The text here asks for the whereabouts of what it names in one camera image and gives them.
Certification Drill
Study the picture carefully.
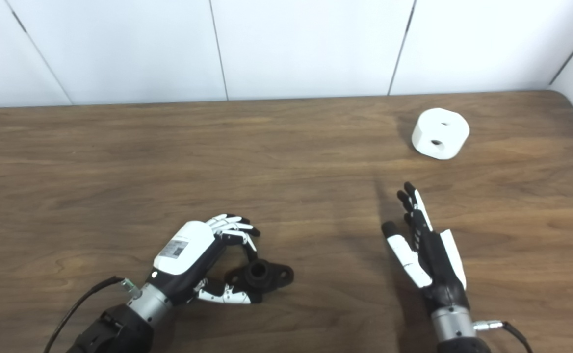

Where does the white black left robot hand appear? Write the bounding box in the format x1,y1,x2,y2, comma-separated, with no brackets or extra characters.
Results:
152,213,262,305

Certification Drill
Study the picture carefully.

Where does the black flanged holder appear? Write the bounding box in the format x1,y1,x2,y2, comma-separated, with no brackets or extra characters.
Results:
224,260,295,297

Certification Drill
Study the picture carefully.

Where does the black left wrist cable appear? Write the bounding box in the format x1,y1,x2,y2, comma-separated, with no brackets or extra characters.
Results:
44,276,142,353

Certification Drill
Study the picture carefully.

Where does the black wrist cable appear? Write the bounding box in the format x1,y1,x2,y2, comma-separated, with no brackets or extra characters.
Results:
473,320,533,353
44,276,142,353

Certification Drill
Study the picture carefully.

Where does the round white piece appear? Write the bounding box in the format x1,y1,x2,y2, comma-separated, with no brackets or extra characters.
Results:
412,108,470,160

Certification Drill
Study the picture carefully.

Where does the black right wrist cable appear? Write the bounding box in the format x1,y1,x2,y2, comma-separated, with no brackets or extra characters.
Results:
473,320,533,353

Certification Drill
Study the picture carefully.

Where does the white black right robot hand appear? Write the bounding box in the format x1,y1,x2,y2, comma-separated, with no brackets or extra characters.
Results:
381,182,468,310

